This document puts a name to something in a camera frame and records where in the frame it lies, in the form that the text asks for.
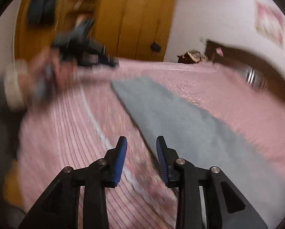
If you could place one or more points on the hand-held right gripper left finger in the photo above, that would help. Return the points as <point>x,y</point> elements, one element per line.
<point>119,162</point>

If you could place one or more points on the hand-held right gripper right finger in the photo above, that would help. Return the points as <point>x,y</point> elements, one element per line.
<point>162,162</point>

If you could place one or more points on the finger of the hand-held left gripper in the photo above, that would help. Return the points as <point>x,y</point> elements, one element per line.
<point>107,60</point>

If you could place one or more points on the grey pants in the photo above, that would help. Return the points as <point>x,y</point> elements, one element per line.
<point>185,128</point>

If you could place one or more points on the person's left hand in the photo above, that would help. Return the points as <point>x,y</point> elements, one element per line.
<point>59,74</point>

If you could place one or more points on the wooden wardrobe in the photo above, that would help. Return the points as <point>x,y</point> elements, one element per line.
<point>128,21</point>

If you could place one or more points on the small black pouch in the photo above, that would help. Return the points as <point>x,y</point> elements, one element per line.
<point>155,46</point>

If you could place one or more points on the pink floral bedspread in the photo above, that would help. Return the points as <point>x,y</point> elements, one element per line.
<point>68,148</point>

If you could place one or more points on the dark blue bundle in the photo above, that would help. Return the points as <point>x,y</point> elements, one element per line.
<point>41,4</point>

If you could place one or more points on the dark wooden nightstand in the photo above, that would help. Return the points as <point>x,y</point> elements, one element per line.
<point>181,59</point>

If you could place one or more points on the pile of clothes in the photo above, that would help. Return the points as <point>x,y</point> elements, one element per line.
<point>193,56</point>

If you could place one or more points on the small pink item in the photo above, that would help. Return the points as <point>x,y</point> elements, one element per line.
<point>219,50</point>

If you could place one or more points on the dark wooden headboard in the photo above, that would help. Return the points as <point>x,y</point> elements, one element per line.
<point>249,59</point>

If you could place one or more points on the framed wall picture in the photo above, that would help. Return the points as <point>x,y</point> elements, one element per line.
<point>270,22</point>

